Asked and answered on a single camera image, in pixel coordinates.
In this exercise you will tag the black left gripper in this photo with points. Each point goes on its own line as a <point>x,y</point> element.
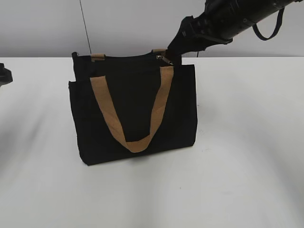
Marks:
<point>5,75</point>

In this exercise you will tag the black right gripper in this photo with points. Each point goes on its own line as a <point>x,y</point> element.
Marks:
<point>220,22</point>

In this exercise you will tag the metal zipper pull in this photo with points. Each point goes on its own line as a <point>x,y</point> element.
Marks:
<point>164,59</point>

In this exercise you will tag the black canvas tote bag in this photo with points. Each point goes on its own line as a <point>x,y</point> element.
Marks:
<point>125,107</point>

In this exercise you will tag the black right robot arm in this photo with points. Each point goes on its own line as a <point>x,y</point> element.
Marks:
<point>257,10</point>

